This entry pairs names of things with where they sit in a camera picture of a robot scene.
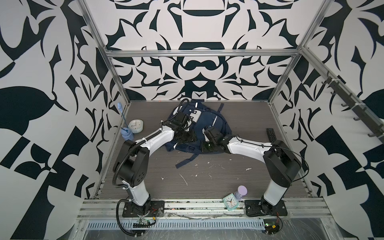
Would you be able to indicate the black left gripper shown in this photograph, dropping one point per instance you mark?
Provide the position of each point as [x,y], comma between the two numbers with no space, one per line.
[191,139]

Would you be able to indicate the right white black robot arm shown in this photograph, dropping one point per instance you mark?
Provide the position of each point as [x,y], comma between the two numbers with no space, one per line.
[282,163]

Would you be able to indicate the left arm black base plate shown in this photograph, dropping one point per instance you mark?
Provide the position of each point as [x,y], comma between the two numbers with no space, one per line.
[132,210]

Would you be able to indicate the right circuit board green light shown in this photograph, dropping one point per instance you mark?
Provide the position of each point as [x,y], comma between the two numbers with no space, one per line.
[272,227]

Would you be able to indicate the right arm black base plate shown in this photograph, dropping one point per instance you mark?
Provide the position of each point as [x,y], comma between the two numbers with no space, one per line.
[258,208]

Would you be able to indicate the left small circuit board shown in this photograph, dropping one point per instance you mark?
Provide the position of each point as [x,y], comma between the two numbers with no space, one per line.
[144,223]

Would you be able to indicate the purple lidded small bottle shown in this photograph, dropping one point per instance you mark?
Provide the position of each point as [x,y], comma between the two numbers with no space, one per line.
[240,192]

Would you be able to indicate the small green alarm clock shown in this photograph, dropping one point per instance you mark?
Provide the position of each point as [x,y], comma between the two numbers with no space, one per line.
[230,202]

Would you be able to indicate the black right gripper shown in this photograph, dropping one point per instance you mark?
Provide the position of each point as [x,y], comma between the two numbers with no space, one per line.
[203,149]

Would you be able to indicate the black tv remote control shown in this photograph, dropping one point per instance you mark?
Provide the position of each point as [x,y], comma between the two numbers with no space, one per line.
[271,135]

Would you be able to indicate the white perforated cable tray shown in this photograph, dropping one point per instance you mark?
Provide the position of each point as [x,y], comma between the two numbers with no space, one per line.
[186,224]

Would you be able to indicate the light blue round wall clock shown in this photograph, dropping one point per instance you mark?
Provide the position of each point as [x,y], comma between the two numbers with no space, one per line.
[136,126]

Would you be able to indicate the navy blue student backpack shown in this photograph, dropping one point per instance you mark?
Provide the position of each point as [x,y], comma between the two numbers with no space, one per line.
[203,117]

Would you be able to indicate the wall mounted hook rail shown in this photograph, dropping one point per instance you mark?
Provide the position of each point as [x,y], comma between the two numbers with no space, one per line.
[352,102]

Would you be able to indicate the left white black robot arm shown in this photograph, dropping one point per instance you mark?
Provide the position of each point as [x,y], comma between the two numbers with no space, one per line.
[131,169]

